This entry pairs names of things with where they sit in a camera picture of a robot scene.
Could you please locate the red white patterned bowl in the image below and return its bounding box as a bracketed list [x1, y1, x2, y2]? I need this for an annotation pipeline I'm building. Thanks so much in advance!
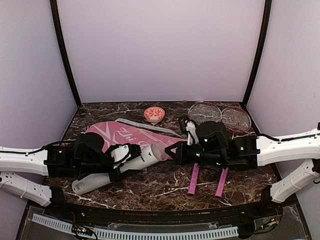
[143, 106, 165, 123]

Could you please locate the left black frame post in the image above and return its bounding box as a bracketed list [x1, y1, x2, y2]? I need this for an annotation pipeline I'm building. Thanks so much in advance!
[49, 0, 82, 108]

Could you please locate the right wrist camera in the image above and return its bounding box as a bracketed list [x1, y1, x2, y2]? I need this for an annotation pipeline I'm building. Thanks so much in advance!
[178, 114, 199, 146]

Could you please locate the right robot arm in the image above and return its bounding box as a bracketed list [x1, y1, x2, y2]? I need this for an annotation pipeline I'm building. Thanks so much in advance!
[165, 121, 320, 217]

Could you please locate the black frame post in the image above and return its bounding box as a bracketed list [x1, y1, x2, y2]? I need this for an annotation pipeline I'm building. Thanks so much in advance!
[49, 0, 82, 108]
[241, 0, 272, 109]

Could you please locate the right red badminton racket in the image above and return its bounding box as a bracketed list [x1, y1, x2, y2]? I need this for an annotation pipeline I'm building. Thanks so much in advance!
[214, 106, 252, 199]

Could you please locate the red badminton racket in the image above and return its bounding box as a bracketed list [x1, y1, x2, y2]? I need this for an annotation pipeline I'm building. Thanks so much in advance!
[188, 102, 222, 195]
[214, 106, 252, 199]

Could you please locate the right black frame post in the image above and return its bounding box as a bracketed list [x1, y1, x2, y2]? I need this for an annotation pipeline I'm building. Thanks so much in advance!
[241, 0, 272, 109]

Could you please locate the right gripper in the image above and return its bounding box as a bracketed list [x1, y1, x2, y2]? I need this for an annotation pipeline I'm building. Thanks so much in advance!
[165, 140, 226, 167]

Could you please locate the pink racket bag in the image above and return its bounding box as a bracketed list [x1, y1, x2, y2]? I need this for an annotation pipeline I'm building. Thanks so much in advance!
[85, 121, 182, 152]

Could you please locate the left red badminton racket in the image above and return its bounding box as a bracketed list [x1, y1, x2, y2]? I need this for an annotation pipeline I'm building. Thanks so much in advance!
[188, 102, 222, 195]

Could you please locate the white shuttlecock tube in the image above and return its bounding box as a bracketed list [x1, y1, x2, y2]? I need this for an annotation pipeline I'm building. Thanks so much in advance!
[72, 145, 159, 195]

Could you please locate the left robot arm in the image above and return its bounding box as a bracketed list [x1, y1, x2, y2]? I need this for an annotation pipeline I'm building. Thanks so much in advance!
[0, 132, 142, 218]

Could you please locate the white cable tray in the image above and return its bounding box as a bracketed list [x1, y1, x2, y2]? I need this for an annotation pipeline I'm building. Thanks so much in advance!
[31, 213, 239, 240]

